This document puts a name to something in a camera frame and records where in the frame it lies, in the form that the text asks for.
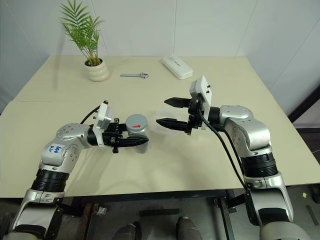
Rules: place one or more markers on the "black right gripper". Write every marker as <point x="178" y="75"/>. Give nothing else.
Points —
<point x="194" y="122"/>

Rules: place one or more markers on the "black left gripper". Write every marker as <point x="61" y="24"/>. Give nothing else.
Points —
<point x="111" y="138"/>

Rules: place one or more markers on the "gray jar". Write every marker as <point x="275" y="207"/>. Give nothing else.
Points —
<point x="141" y="150"/>

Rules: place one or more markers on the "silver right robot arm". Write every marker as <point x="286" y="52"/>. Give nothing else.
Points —
<point x="255" y="132"/>

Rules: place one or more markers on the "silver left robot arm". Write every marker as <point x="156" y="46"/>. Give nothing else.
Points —
<point x="71" y="135"/>

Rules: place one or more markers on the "white oblong case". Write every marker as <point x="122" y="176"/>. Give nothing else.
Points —
<point x="176" y="66"/>

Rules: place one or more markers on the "cream table cover sheet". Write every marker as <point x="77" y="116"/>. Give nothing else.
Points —
<point x="175" y="165"/>

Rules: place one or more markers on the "silver adjustable wrench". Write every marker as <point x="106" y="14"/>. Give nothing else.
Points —
<point x="132" y="75"/>

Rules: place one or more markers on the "green plant in white pot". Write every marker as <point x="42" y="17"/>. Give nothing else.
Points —
<point x="97" y="72"/>

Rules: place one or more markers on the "dark rounded shape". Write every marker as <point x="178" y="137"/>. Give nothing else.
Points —
<point x="125" y="232"/>
<point x="188" y="228"/>

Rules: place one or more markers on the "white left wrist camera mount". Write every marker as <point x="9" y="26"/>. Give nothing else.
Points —
<point x="102" y="117"/>

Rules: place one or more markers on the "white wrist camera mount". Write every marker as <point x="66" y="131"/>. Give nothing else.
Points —
<point x="102" y="117"/>
<point x="203" y="92"/>

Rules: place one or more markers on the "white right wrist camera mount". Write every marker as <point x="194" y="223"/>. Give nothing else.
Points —
<point x="203" y="92"/>

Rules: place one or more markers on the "dark metal table frame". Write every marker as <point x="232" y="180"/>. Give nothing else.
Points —
<point x="175" y="195"/>

